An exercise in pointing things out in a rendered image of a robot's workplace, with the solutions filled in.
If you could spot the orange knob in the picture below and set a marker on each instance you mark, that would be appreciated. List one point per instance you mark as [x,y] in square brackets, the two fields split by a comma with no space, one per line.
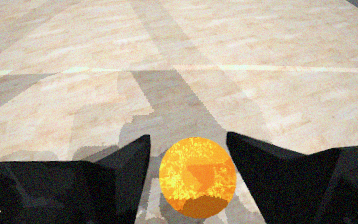
[197,177]

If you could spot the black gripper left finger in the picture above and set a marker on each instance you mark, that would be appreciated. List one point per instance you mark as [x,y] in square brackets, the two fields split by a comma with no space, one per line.
[107,191]

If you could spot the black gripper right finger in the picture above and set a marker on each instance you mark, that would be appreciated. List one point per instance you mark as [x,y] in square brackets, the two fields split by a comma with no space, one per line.
[289,187]

